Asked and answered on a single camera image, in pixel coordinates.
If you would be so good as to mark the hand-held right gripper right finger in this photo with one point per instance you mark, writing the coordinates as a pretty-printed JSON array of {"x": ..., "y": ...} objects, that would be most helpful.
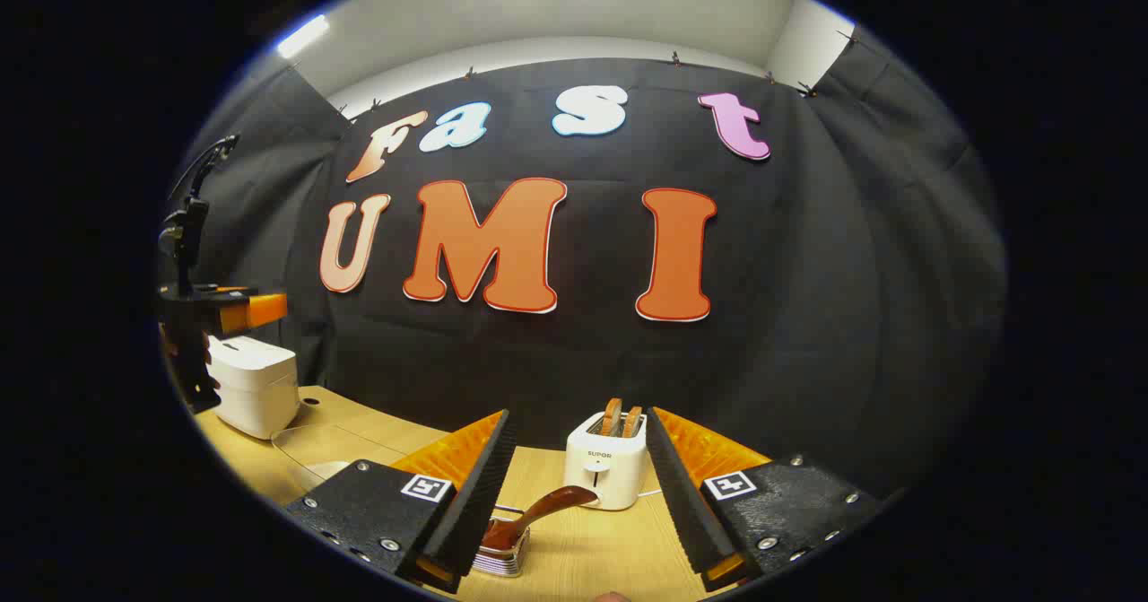
[{"x": 682, "y": 494}]

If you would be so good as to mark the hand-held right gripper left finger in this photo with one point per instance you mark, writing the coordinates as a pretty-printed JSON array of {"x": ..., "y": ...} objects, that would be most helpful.
[{"x": 475, "y": 494}]

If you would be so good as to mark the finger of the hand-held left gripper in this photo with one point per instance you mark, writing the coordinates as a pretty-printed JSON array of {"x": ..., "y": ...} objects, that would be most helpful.
[{"x": 256, "y": 311}]

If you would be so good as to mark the brown wooden spoon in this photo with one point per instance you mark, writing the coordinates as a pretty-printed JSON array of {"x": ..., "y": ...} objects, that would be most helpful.
[{"x": 547, "y": 503}]

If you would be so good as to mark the white rice cooker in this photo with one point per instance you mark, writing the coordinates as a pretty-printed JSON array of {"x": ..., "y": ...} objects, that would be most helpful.
[{"x": 256, "y": 387}]

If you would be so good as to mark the white toaster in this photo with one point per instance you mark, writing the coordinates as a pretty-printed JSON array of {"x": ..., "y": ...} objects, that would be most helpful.
[{"x": 605, "y": 481}]

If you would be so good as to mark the brown toast slice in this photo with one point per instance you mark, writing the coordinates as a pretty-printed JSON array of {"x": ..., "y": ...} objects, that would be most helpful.
[
  {"x": 632, "y": 423},
  {"x": 612, "y": 418}
]

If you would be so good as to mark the clear plastic container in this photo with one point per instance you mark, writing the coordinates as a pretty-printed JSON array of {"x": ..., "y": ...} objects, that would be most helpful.
[{"x": 341, "y": 445}]

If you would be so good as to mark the black backdrop cloth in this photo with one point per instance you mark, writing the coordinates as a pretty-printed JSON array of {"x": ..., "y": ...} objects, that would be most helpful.
[{"x": 583, "y": 360}]

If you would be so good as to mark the ceiling light strip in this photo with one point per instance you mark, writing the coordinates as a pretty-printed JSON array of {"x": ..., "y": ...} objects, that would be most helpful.
[{"x": 303, "y": 36}]

